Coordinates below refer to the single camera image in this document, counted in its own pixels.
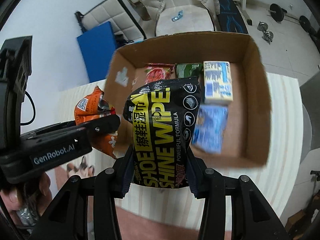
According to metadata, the orange snack packet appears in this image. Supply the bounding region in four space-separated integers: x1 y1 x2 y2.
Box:
74 86 120 159

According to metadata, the blue tissue pack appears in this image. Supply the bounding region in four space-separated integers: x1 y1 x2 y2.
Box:
191 105 228 154

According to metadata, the white blue small box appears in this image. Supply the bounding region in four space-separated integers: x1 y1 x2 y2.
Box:
203 61 233 105

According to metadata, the black shoe shine wipes pack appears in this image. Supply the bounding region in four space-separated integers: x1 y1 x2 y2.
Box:
123 76 201 189

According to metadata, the red floral snack packet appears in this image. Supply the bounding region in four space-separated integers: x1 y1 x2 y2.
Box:
145 63 175 84

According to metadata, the green wipes packet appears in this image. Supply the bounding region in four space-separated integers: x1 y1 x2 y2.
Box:
175 63 203 78

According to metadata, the left hand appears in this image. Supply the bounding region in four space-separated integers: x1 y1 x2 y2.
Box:
1 173 52 218

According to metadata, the cardboard box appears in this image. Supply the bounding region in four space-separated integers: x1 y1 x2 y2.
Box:
103 31 272 168

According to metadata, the blue foam mat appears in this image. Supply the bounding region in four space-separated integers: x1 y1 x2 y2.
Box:
77 22 117 83

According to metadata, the grey chair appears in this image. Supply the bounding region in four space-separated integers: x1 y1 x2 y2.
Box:
300 72 320 163

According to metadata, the white quilted cushion chair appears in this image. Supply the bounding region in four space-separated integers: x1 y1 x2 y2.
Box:
75 0 146 42

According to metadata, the chrome dumbbell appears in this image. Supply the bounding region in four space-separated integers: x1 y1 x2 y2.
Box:
257 22 274 44

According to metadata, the black blue weight bench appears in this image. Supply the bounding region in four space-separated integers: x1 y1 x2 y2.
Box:
217 0 248 34

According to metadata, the black barbell on floor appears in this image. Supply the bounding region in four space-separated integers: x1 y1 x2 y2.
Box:
268 3 319 38

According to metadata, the small blue packet on chair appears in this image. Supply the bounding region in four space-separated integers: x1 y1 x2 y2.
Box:
171 10 183 22

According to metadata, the white chair with jacket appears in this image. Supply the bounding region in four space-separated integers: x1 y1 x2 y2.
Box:
155 0 215 36

